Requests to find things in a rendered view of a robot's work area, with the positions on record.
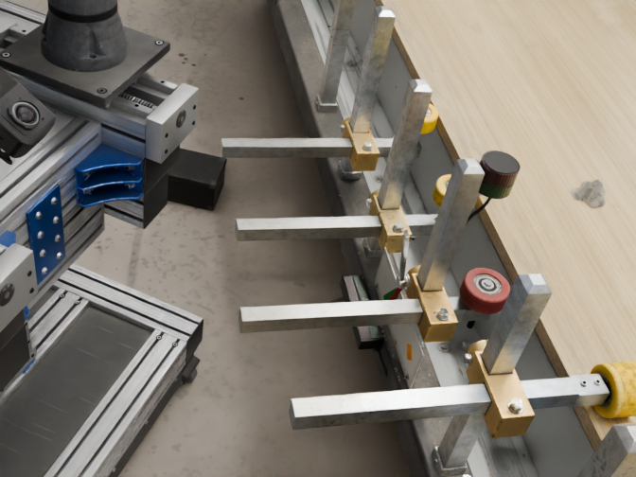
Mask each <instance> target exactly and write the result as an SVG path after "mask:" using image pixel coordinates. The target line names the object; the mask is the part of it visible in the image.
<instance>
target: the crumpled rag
mask: <svg viewBox="0 0 636 477"><path fill-rule="evenodd" d="M570 191H571V193H572V194H573V196H574V199H577V200H578V201H579V202H580V201H584V202H585V201H586V202H587V203H588V204H589V206H590V207H591V208H594V207H598V206H604V204H605V203H606V202H607V201H606V200H605V198H604V197H605V195H606V193H607V192H606V190H605V189H604V188H603V184H602V182H601V181H600V180H599V179H597V180H595V181H592V182H589V181H585V182H583V183H582V184H581V187H579V188H573V189H572V190H570Z"/></svg>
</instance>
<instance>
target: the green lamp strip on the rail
mask: <svg viewBox="0 0 636 477"><path fill-rule="evenodd" d="M353 279H354V282H355V285H356V288H357V292H358V295H359V297H360V300H361V302H363V301H369V298H368V295H367V292H366V289H365V286H364V284H363V280H362V276H361V275H356V276H353ZM368 328H369V331H370V334H371V338H372V339H379V338H380V332H379V329H378V326H368Z"/></svg>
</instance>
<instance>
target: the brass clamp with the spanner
mask: <svg viewBox="0 0 636 477"><path fill-rule="evenodd" d="M420 266H421V265H419V266H415V267H413V268H412V269H411V270H409V271H408V273H407V274H408V275H409V276H410V286H409V288H407V290H406V294H407V297H408V299H418V300H419V303H420V306H421V307H422V310H423V313H422V316H421V318H420V321H419V323H417V326H418V328H419V331H420V334H421V337H422V340H423V342H424V343H432V342H447V341H451V338H452V336H453V333H454V331H455V329H456V327H457V325H458V321H457V318H456V316H455V313H454V311H453V308H452V306H451V302H450V299H449V298H448V296H447V293H446V291H445V288H444V286H443V288H442V290H441V291H423V290H422V289H421V286H420V284H419V281H418V278H417V274H418V271H419V269H420ZM440 309H447V311H448V312H449V319H448V320H447V321H440V320H438V319H437V318H436V313H437V312H438V311H439V310H440Z"/></svg>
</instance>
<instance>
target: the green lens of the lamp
mask: <svg viewBox="0 0 636 477"><path fill-rule="evenodd" d="M513 185H514V184H513ZM513 185H510V186H507V187H496V186H493V185H489V184H488V183H486V182H485V181H482V183H481V186H480V188H479V191H478V192H479V193H481V194H482V195H484V196H486V197H488V198H491V199H503V198H506V197H507V196H509V194H510V192H511V190H512V187H513Z"/></svg>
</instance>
